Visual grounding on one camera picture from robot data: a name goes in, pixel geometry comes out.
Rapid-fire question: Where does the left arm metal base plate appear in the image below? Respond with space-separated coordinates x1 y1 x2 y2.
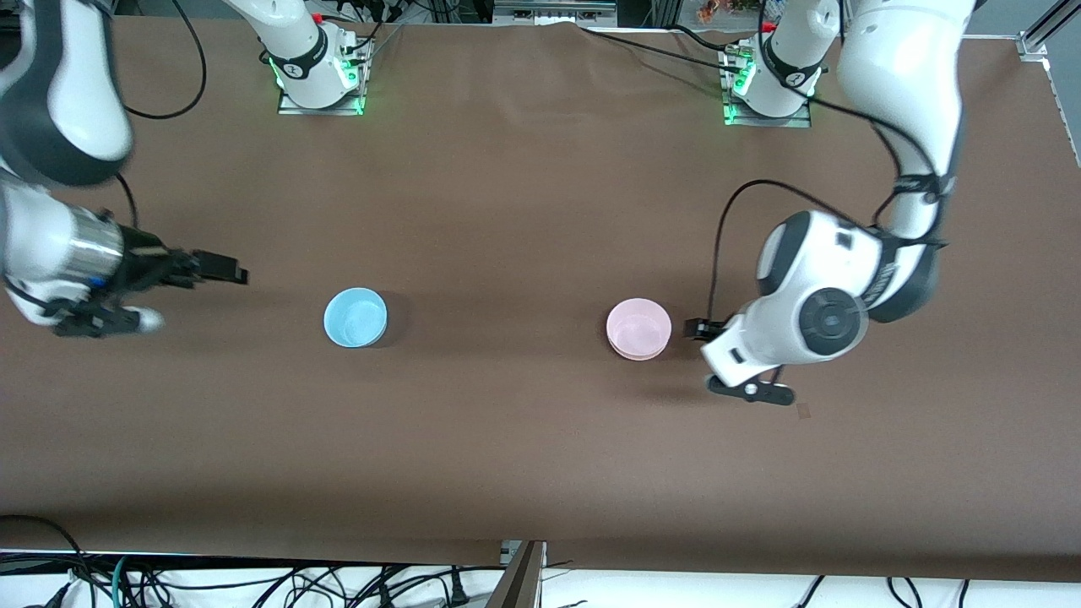
720 46 813 129

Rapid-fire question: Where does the grey power strip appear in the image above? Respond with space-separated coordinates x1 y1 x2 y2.
494 0 617 26

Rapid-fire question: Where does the grey metal post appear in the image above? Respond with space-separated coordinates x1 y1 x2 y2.
486 540 547 608

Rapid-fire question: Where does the pink bowl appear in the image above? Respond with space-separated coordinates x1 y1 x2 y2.
606 297 673 356

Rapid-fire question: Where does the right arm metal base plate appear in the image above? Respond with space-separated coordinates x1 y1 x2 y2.
277 38 367 117

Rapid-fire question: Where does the blue bowl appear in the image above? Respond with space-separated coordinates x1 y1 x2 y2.
323 287 389 349

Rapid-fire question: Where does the brown table cover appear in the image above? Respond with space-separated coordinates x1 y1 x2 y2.
0 15 1081 584

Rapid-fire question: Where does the aluminium frame profile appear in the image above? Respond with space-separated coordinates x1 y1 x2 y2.
1018 0 1081 60

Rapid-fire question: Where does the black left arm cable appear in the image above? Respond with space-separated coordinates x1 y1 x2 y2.
706 0 951 323

